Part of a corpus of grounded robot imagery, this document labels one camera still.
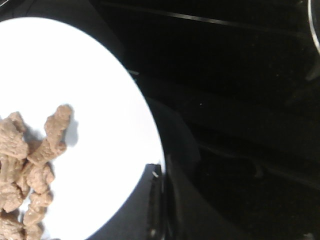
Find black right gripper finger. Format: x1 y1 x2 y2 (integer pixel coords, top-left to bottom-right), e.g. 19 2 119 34
89 164 165 240

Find right black pan support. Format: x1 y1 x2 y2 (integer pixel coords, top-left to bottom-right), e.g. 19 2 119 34
307 0 320 53

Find black glass gas cooktop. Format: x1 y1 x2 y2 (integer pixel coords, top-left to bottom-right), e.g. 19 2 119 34
0 0 320 240

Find brown meat pieces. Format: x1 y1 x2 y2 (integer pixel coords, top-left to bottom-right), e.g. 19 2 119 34
0 105 73 240

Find light blue plate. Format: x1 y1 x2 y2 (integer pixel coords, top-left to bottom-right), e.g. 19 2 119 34
0 17 165 240

